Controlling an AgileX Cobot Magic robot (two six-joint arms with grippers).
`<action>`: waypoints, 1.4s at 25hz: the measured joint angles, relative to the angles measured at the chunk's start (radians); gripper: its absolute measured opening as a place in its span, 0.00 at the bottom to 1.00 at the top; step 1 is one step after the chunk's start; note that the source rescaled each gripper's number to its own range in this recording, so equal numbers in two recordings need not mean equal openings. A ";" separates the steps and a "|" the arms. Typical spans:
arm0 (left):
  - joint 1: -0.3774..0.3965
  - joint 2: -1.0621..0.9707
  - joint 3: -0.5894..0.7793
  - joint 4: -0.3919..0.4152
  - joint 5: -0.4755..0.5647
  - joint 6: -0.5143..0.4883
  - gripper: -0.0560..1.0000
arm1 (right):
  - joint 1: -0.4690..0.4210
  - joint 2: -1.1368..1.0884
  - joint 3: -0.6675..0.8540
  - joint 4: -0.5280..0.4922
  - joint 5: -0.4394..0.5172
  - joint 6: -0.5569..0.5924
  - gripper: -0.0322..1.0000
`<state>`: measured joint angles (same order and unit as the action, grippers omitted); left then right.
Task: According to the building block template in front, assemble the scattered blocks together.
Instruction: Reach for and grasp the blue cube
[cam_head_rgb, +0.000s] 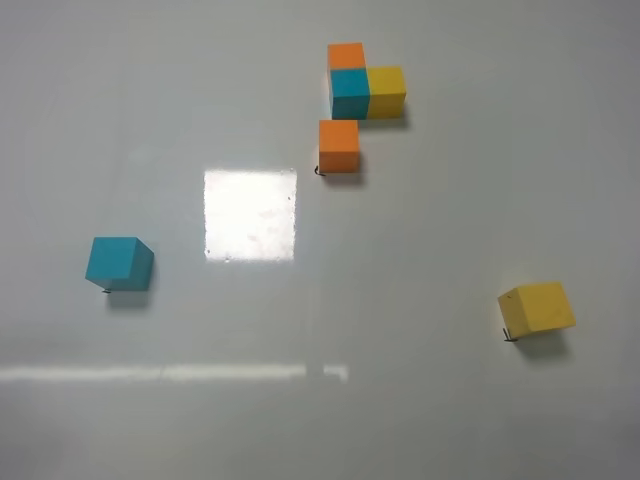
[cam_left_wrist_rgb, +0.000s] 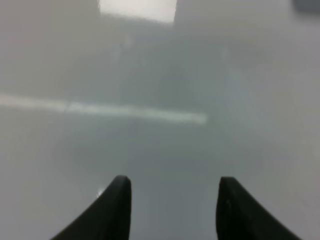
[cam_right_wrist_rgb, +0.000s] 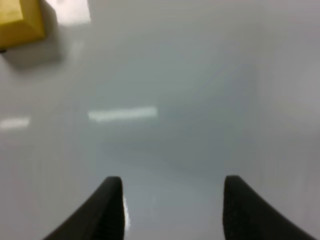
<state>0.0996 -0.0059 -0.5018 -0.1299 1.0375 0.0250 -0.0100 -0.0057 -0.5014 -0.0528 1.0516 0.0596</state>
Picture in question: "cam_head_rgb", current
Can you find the blue template block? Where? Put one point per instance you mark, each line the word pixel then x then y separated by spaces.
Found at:
pixel 349 94

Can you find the yellow template block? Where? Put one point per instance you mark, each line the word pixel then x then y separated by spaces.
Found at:
pixel 387 92

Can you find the orange template block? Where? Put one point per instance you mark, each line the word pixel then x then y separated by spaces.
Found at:
pixel 342 56

